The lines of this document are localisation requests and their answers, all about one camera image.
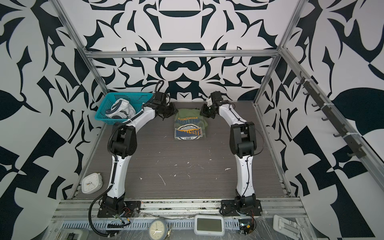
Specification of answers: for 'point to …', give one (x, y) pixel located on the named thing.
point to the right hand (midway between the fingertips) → (200, 110)
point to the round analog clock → (157, 229)
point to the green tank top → (189, 124)
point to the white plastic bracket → (288, 228)
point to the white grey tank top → (122, 109)
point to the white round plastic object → (91, 183)
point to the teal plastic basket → (136, 99)
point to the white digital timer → (210, 225)
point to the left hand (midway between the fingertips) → (178, 107)
